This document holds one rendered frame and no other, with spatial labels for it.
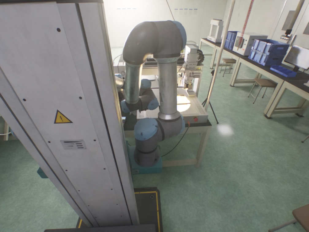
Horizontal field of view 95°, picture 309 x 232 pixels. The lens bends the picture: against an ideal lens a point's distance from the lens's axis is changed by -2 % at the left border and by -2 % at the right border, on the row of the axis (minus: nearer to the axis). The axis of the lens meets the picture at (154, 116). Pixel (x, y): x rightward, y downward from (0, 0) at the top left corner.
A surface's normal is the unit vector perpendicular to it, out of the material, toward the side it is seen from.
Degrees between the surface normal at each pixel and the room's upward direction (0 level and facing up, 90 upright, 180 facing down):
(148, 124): 7
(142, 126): 7
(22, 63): 90
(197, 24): 90
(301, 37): 90
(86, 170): 90
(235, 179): 0
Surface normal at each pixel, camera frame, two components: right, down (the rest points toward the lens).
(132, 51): -0.30, 0.60
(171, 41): 0.35, 0.50
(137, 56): 0.13, 0.83
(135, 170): 0.06, 0.59
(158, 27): 0.33, -0.18
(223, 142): 0.00, -0.81
